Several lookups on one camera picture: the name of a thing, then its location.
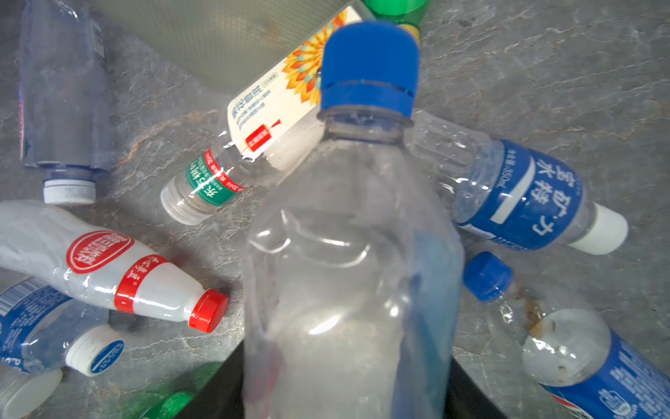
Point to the tall blue cap clear bottle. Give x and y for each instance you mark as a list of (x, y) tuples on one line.
[(352, 268)]

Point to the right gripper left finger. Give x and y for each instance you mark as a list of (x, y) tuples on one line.
[(222, 396)]

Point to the flower label tea bottle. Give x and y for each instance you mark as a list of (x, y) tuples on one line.
[(264, 133)]

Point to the blue cap pepsi bottle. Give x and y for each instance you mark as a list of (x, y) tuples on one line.
[(565, 346)]

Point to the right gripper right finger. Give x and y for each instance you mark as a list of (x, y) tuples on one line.
[(465, 400)]

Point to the purple label clear bottle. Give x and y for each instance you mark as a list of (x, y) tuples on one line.
[(64, 108)]

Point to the green cap clear bottle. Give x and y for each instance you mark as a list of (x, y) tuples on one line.
[(22, 393)]

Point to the green bottle yellow cap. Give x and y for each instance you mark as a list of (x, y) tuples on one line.
[(167, 399)]

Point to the red cap white bottle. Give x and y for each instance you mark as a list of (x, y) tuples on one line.
[(103, 268)]

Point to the bin with green bag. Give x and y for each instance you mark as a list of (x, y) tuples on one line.
[(227, 44)]

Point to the blue label white cap bottle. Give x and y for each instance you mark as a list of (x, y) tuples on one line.
[(43, 329)]

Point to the blue label water bottle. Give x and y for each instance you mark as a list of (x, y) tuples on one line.
[(510, 194)]

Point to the small green bottle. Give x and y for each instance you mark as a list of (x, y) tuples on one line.
[(407, 14)]

